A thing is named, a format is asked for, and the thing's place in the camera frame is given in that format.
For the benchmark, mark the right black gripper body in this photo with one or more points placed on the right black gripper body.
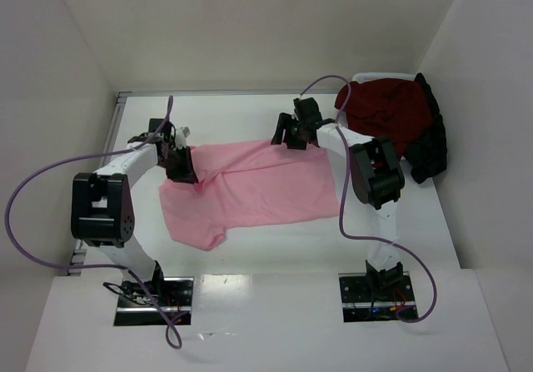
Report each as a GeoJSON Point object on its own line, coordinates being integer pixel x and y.
{"type": "Point", "coordinates": [292, 132]}

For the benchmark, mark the pink t-shirt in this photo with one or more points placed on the pink t-shirt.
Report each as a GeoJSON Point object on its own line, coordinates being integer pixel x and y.
{"type": "Point", "coordinates": [247, 184]}

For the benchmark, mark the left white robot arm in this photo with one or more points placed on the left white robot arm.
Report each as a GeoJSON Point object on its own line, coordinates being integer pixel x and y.
{"type": "Point", "coordinates": [102, 213]}

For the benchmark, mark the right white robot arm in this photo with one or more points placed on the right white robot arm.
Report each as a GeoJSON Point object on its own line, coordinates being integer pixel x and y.
{"type": "Point", "coordinates": [376, 178]}

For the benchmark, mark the white laundry basket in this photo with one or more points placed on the white laundry basket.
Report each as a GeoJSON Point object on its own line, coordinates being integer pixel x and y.
{"type": "Point", "coordinates": [362, 77]}

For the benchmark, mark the dark red t-shirt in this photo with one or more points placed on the dark red t-shirt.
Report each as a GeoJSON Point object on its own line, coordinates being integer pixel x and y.
{"type": "Point", "coordinates": [388, 107]}

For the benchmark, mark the black t-shirt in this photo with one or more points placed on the black t-shirt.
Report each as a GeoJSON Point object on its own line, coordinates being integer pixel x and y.
{"type": "Point", "coordinates": [428, 153]}

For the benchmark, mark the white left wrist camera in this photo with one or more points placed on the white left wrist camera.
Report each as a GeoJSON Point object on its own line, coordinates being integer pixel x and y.
{"type": "Point", "coordinates": [180, 136]}

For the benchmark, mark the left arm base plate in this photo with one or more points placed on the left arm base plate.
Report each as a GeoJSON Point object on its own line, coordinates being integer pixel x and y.
{"type": "Point", "coordinates": [134, 308]}

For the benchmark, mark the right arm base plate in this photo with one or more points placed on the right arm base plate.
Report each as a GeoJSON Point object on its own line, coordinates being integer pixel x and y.
{"type": "Point", "coordinates": [359, 304]}

